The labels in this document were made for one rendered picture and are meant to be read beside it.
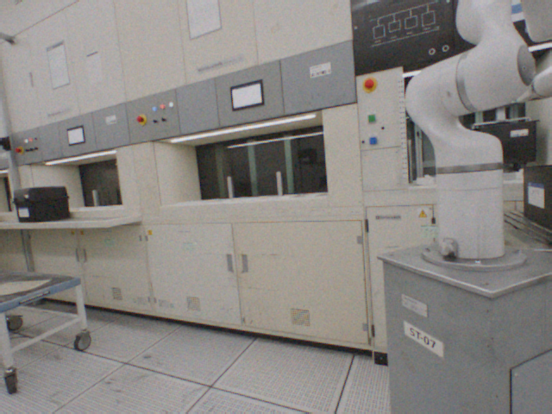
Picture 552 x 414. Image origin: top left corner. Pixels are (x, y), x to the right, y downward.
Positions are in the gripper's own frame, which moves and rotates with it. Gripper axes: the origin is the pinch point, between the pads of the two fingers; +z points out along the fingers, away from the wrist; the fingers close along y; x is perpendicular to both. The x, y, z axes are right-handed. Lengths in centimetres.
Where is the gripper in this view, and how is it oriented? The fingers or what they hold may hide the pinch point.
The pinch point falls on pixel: (527, 96)
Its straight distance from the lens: 146.9
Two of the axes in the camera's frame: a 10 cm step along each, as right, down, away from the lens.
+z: 3.8, -1.2, 9.2
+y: 9.2, -0.5, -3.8
